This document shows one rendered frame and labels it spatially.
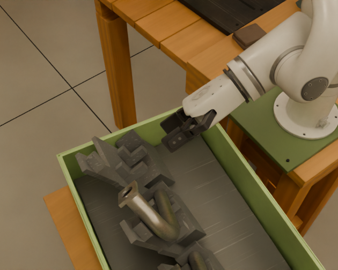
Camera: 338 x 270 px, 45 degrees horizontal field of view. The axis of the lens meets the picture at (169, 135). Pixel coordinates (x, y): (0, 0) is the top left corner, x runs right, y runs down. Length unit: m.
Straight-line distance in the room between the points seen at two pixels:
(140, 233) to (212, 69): 0.70
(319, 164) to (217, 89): 0.57
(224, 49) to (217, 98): 0.68
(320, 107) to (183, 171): 0.41
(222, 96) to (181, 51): 0.70
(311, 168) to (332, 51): 0.59
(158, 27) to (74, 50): 1.34
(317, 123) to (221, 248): 0.46
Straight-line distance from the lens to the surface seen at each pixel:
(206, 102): 0.70
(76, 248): 1.12
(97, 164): 0.84
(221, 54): 1.36
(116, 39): 1.78
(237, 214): 1.08
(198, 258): 0.90
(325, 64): 0.67
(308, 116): 1.20
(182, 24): 1.49
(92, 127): 2.32
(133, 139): 1.07
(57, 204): 1.19
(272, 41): 0.73
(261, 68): 0.72
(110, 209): 1.09
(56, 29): 2.95
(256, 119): 1.23
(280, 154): 1.18
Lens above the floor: 1.82
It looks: 54 degrees down
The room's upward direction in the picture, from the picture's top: straight up
